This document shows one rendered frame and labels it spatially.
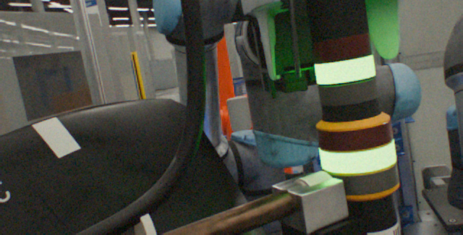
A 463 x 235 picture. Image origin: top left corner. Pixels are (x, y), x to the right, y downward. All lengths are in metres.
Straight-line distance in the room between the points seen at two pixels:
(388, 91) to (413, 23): 1.56
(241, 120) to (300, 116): 3.61
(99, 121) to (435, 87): 1.92
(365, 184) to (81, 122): 0.20
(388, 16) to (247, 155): 0.79
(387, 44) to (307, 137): 0.25
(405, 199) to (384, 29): 1.02
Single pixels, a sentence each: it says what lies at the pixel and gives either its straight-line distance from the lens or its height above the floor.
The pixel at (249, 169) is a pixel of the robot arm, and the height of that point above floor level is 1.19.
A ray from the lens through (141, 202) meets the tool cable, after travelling 0.22.
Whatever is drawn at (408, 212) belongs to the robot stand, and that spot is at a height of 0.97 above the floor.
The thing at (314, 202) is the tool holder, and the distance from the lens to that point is 0.25.
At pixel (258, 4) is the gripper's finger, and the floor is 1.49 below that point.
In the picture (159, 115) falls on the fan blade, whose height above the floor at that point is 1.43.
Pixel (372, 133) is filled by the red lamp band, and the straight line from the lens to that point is 0.26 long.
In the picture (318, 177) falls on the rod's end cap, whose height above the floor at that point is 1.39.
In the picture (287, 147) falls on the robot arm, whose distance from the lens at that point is 0.53.
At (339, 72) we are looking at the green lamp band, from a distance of 0.26.
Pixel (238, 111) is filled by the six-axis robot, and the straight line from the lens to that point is 4.12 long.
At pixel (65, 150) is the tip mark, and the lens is 0.32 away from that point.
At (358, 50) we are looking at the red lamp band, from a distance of 0.26.
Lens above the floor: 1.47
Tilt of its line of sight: 7 degrees down
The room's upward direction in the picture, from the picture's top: 10 degrees counter-clockwise
